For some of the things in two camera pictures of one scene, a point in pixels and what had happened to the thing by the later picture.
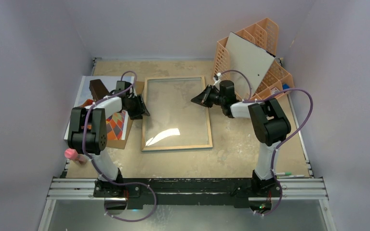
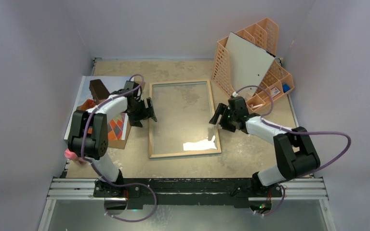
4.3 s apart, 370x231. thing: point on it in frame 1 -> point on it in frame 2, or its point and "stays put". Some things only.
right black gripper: x=209 y=96 -> x=224 y=116
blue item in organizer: x=285 y=86 stays put
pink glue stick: x=72 y=154 stays put
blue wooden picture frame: x=176 y=122 -> x=216 y=128
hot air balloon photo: x=117 y=124 stays put
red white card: x=274 y=90 stays put
